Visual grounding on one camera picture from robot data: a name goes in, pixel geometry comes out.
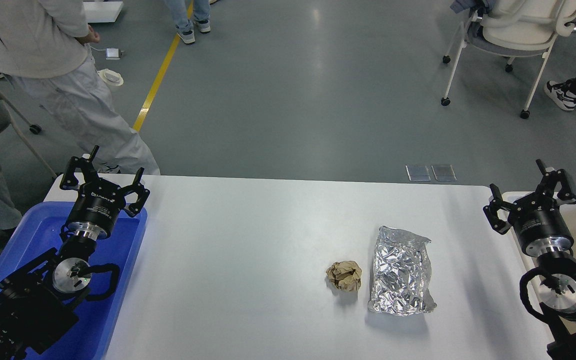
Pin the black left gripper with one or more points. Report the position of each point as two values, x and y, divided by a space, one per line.
94 211

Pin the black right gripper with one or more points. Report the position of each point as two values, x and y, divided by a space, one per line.
536 218

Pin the aluminium foil bag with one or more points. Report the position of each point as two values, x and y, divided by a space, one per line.
401 274

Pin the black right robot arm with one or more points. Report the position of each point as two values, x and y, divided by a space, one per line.
547 291

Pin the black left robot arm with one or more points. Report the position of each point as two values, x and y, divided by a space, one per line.
38 300

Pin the right floor socket plate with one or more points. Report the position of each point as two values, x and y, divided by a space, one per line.
444 173

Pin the floor socket plate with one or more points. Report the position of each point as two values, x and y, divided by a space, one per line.
444 173
418 173

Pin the left floor socket plate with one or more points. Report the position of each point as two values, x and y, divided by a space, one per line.
418 173

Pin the white round floor object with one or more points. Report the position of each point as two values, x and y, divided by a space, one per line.
111 78

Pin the white power adapter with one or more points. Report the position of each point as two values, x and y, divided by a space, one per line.
113 53

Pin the person in white clothes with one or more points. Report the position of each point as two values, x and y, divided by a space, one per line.
44 48

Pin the white office chair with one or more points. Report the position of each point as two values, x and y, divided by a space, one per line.
511 29

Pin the crumpled brown paper ball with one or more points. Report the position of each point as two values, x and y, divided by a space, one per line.
345 275

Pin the person in blue jeans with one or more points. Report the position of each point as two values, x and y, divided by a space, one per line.
185 24

